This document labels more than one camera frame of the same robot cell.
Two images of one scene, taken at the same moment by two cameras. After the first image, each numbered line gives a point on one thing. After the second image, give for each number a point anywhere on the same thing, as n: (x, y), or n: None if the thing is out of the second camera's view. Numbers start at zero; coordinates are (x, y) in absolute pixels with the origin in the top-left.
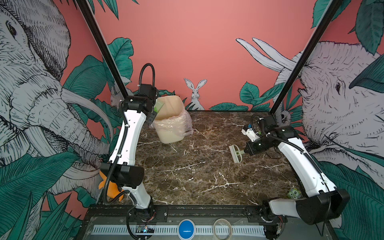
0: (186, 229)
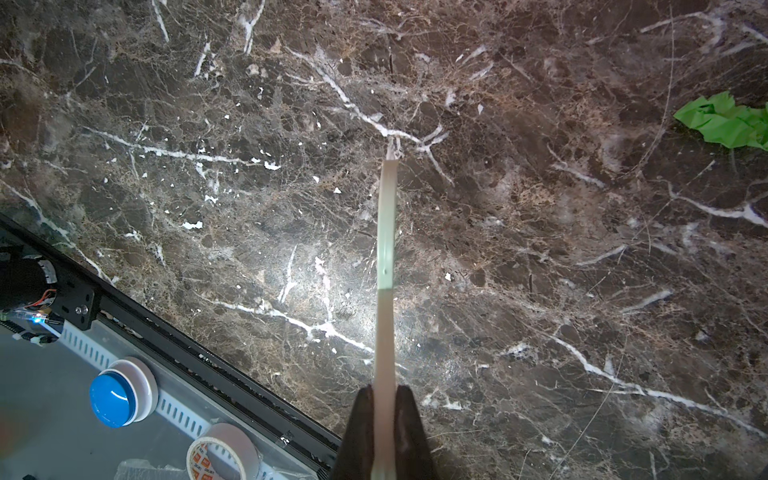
0: (125, 392)
